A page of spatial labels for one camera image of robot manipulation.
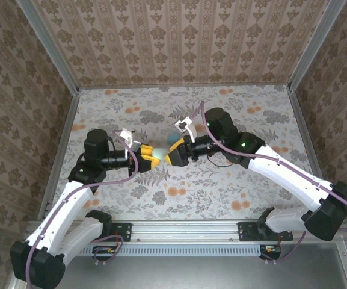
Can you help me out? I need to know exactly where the floral patterned table cover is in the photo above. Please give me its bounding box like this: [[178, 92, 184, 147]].
[[42, 84, 330, 222]]

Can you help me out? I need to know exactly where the small black electronics board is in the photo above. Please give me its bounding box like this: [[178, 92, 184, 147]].
[[260, 244, 282, 256], [92, 245, 117, 256]]

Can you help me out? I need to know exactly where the aluminium side rail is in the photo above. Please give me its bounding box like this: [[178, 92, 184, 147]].
[[39, 90, 81, 214], [287, 89, 336, 219]]

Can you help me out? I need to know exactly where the aluminium back rail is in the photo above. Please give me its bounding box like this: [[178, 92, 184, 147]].
[[78, 83, 291, 90]]

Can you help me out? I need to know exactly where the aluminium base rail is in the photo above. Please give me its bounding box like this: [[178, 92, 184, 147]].
[[28, 219, 347, 244]]

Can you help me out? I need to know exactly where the white slotted cable duct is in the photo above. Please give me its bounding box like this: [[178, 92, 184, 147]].
[[73, 243, 266, 257]]

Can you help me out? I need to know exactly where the aluminium frame post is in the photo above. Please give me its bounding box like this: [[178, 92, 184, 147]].
[[287, 0, 347, 93], [16, 0, 81, 96]]

